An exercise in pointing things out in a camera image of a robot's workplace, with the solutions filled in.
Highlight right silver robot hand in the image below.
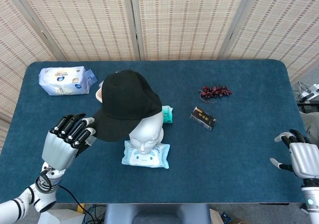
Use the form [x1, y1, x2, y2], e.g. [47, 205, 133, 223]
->
[270, 129, 319, 179]

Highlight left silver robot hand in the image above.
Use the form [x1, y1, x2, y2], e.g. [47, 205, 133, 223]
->
[41, 112, 97, 171]

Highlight black baseball cap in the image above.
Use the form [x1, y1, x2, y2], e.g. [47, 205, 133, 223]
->
[91, 69, 163, 142]

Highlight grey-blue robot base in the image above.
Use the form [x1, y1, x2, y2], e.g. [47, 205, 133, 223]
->
[103, 203, 211, 224]

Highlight white foam mannequin head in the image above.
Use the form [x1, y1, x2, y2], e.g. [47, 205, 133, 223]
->
[129, 113, 165, 153]

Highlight grey cloth bundle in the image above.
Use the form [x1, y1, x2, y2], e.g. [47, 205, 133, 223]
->
[299, 109, 319, 145]

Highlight pale blue tissue pack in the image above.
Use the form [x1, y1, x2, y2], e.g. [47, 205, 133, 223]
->
[38, 66, 98, 96]

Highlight beige plastic tray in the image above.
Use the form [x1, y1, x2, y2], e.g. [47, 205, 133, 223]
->
[95, 81, 104, 103]

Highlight white cardboard box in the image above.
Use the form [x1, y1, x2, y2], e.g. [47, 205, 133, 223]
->
[37, 209, 85, 224]

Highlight white power strip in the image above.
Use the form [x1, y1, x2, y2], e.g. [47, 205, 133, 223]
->
[299, 83, 319, 101]

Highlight blue felt table cover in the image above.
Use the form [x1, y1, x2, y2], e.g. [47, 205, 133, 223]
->
[0, 59, 311, 205]

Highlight blue cartoon wet wipes pack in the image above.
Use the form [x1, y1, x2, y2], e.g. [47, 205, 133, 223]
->
[121, 139, 171, 170]

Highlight brown cardboard box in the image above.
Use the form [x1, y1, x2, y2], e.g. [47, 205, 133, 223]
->
[209, 208, 247, 224]

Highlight black rectangular box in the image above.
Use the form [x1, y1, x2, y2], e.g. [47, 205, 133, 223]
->
[189, 106, 217, 131]

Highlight dark red grape bunch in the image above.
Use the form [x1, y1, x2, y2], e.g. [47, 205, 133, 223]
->
[198, 85, 232, 103]

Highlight green wet wipes pack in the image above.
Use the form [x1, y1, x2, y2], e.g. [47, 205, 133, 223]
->
[161, 105, 174, 124]

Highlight bamboo folding screen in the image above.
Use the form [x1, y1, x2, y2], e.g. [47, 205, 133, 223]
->
[0, 0, 319, 145]

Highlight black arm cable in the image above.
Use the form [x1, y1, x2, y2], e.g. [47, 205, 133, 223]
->
[58, 185, 95, 224]

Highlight blue floor cables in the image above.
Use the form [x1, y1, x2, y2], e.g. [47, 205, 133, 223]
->
[83, 204, 107, 224]

